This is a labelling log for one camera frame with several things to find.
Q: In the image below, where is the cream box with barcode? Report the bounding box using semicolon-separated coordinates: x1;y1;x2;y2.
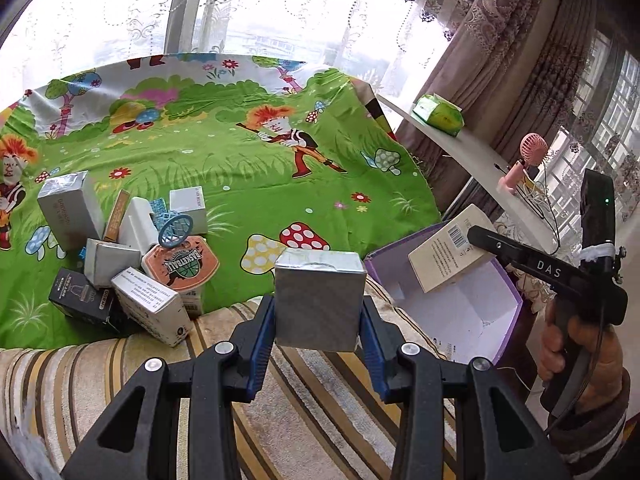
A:
408;204;496;294

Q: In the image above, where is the silver cardboard box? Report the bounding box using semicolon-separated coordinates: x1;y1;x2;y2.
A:
274;248;368;353

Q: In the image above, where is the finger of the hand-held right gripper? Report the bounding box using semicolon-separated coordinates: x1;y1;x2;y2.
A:
467;225;523;264

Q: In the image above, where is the white square box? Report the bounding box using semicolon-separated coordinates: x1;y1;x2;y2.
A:
169;186;209;236

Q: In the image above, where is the thin brown box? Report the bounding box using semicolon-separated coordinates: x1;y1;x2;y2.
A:
102;190;131;244

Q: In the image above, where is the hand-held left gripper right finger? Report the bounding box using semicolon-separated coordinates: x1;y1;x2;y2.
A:
357;296;571;480

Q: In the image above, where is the green cartoon printed cloth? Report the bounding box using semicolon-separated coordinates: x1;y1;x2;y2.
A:
0;54;443;349

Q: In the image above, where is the tall silver box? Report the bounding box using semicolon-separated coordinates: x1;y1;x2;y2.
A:
37;171;106;254

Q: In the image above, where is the pink handheld fan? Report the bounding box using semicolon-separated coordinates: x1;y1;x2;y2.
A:
500;132;549;196

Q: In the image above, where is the white plastic hook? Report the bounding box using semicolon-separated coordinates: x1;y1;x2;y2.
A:
159;212;195;250

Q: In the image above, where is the purple cardboard box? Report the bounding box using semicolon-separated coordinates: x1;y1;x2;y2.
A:
364;220;524;366

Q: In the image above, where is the small grey box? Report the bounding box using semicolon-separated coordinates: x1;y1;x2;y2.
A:
84;238;142;289

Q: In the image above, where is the white box with black text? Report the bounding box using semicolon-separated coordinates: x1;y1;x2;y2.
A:
111;266;194;348

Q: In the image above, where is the white lace curtain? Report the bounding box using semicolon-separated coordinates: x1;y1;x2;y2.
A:
100;0;451;92

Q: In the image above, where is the black cable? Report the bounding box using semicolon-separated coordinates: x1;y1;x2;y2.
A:
494;162;562;256

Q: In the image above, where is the white curved shelf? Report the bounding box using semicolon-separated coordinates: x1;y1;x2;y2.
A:
375;92;566;256

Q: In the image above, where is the orange basketball print box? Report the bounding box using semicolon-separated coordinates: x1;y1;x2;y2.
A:
141;235;221;317

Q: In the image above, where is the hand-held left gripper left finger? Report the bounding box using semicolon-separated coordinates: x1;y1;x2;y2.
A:
60;294;277;480

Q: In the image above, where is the grey window frame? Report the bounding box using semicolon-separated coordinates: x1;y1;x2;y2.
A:
164;0;237;56

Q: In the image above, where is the person's right hand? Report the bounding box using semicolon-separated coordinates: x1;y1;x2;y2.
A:
537;299;625;411

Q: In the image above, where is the brown patterned curtain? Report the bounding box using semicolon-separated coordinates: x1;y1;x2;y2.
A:
395;0;640;221

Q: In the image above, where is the green tissue pack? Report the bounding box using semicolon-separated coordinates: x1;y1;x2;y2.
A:
412;92;465;137

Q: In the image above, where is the person's right forearm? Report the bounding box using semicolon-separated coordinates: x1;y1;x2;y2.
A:
546;367;634;479

